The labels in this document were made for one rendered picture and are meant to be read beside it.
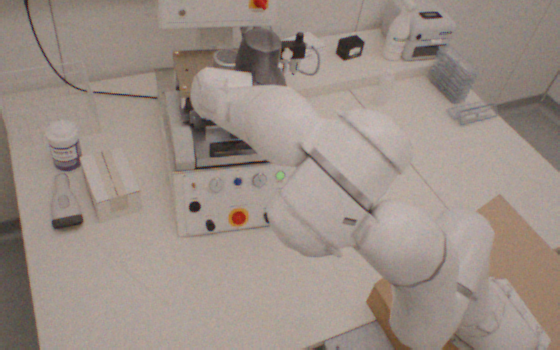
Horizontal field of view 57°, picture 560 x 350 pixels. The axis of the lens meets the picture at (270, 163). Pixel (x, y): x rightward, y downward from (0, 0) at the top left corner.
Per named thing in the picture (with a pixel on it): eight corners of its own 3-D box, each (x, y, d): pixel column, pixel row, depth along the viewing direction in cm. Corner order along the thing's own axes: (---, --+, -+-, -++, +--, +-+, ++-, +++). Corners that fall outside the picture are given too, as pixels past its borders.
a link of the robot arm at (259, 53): (230, 129, 105) (279, 133, 106) (239, 94, 93) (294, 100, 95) (232, 55, 112) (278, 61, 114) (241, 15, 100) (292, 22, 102)
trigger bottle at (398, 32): (377, 50, 212) (395, -6, 194) (394, 49, 214) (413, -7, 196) (387, 63, 206) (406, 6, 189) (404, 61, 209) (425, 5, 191)
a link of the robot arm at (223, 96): (318, 90, 78) (282, 70, 107) (194, 78, 75) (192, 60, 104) (308, 160, 81) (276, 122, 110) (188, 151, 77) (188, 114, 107)
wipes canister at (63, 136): (51, 157, 156) (42, 120, 146) (81, 151, 160) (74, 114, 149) (56, 177, 151) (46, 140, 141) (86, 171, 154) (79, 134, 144)
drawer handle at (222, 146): (208, 152, 135) (209, 141, 132) (263, 147, 139) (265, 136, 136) (210, 158, 134) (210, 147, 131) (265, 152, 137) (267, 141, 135)
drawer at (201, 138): (181, 98, 155) (181, 77, 149) (252, 94, 160) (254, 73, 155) (196, 169, 135) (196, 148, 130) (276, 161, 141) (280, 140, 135)
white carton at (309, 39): (258, 61, 197) (260, 44, 192) (305, 46, 208) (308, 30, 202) (277, 78, 191) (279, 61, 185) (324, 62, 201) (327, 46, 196)
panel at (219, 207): (185, 236, 142) (181, 173, 135) (289, 222, 149) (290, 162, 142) (186, 239, 140) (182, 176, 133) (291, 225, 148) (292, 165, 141)
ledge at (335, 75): (238, 58, 204) (239, 49, 201) (409, 32, 235) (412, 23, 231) (269, 105, 186) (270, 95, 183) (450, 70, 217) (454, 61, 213)
